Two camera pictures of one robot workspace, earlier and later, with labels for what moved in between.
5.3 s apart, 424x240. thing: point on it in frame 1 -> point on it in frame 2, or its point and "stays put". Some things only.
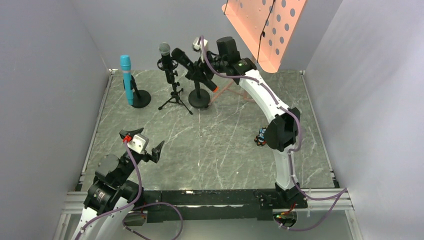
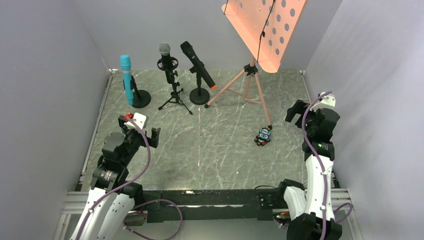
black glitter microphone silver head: (164, 50) stays put
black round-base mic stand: (141, 98) stays put
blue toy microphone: (126, 63) stays put
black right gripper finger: (197, 73) -> (298, 108)
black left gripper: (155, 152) -> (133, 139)
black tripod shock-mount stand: (175, 95) stays put
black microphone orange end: (183, 59) -> (188, 48)
